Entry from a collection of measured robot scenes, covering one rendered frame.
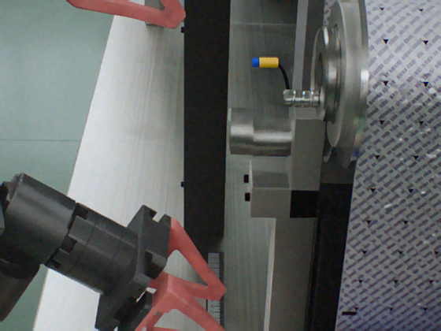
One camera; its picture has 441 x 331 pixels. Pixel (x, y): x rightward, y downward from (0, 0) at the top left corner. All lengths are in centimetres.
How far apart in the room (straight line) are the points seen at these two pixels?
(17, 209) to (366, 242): 27
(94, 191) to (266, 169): 45
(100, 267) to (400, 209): 24
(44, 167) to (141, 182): 182
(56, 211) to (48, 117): 266
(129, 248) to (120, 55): 92
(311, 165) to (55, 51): 318
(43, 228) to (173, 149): 63
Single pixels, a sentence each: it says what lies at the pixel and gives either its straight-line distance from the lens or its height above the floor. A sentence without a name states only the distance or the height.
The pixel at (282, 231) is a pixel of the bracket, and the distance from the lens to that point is 79.
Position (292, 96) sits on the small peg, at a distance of 70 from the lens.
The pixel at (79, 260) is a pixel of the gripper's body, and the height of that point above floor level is 113.
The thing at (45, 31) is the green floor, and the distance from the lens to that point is 411.
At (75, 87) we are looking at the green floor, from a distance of 356.
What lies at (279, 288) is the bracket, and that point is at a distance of 83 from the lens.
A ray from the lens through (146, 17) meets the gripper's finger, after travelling 64.
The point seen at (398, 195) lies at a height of 118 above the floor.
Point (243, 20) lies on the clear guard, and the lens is 172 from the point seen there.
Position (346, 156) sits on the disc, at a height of 120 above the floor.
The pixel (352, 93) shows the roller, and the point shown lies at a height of 126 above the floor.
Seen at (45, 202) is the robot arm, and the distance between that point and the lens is 68.
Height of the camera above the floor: 154
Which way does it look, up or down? 31 degrees down
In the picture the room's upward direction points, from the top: 1 degrees clockwise
